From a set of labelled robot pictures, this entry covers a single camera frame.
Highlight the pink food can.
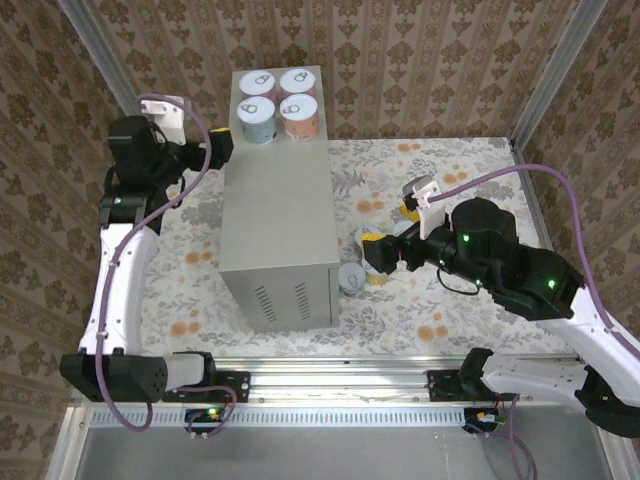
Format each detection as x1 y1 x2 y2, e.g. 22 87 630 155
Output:
238 69 279 101
278 67 319 101

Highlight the salmon orange food can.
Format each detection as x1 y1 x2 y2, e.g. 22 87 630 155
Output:
278 93 321 143

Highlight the grey metal cabinet box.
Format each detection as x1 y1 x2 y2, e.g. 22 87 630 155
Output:
218 64 344 335

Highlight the small black controller board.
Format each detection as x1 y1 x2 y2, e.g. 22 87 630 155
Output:
462 407 504 436
184 407 236 441

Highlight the grey metal front plate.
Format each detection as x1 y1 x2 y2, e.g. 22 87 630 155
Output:
49 424 621 480

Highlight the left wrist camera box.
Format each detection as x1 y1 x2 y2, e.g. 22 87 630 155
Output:
139 94 187 146

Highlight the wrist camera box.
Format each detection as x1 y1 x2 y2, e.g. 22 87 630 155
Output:
139 94 187 146
402 174 448 242

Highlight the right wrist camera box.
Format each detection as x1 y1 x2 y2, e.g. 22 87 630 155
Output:
402 174 448 242

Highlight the aluminium table side rail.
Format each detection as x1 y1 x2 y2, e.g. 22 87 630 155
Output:
508 137 556 261

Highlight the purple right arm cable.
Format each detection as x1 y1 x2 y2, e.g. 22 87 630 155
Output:
429 163 640 480

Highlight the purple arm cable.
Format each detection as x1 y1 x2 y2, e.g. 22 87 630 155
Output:
94 92 214 434
429 163 640 480

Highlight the aluminium frame post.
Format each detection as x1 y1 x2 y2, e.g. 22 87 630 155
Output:
56 0 144 121
509 0 599 149

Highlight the aluminium front mounting rail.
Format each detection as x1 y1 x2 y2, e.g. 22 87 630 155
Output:
69 355 581 407

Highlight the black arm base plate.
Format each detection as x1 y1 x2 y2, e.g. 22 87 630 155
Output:
162 369 251 404
424 368 471 403

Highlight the grey slotted cable duct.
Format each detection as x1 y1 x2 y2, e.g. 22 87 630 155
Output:
89 405 471 427

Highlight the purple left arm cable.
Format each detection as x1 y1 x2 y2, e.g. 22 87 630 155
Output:
94 92 214 434

